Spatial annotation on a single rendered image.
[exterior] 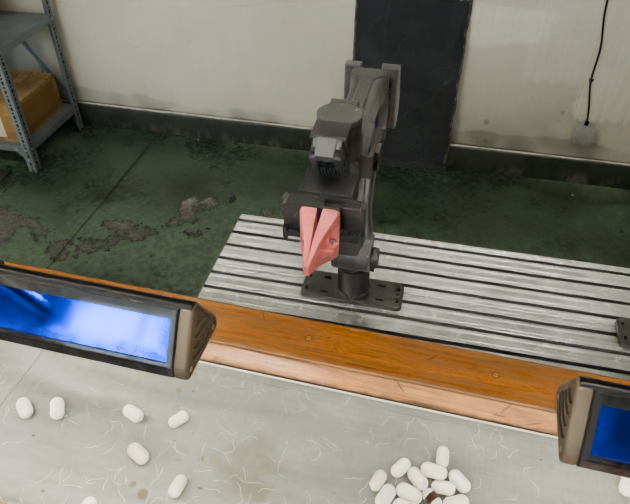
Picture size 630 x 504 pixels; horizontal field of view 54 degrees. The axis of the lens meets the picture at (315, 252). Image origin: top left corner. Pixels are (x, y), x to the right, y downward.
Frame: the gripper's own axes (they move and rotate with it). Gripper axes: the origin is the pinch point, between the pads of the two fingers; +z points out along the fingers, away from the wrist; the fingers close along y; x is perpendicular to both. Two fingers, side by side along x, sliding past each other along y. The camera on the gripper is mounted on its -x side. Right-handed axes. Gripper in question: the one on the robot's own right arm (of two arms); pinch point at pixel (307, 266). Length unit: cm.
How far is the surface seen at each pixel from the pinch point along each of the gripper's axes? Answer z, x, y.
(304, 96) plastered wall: -196, 82, -49
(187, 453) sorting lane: 7.2, 33.2, -16.4
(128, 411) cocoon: 3.5, 31.4, -26.9
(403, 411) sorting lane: -6.8, 33.4, 13.0
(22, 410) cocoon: 7, 31, -42
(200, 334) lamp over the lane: 11.8, 0.4, -8.3
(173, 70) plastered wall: -196, 76, -110
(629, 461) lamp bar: 16.7, 1.1, 32.0
